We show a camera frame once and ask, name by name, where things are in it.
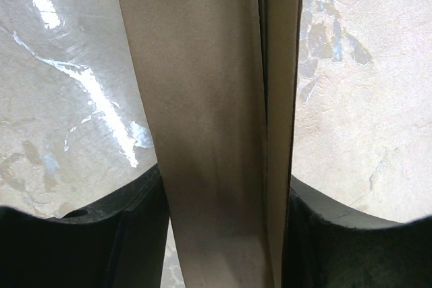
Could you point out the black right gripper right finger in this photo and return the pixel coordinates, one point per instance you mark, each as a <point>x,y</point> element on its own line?
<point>329,244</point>

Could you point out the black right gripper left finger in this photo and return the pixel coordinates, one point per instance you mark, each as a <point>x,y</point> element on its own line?
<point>116,241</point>

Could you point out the brown cardboard box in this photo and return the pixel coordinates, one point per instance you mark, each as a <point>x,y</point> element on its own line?
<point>217,80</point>

